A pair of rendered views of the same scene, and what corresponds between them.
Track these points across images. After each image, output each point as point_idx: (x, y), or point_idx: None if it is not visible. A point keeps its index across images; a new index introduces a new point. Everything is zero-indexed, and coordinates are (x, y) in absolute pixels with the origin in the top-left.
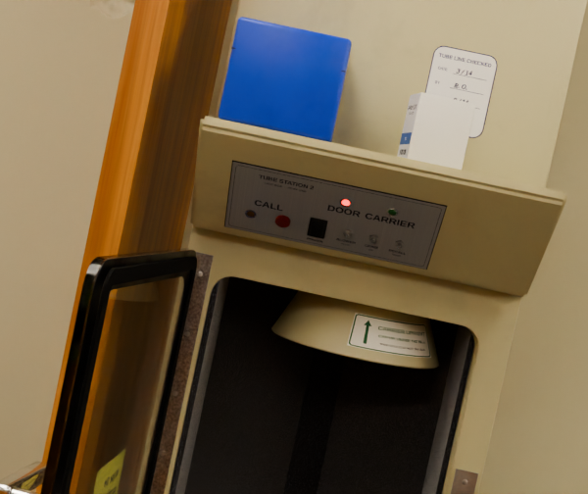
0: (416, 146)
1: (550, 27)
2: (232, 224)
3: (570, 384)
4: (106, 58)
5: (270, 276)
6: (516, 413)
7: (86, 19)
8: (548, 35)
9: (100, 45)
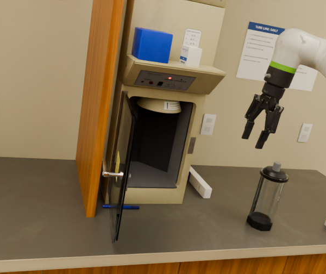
0: (188, 61)
1: (214, 22)
2: (136, 83)
3: None
4: (60, 14)
5: (144, 95)
6: None
7: (52, 1)
8: (214, 24)
9: (58, 10)
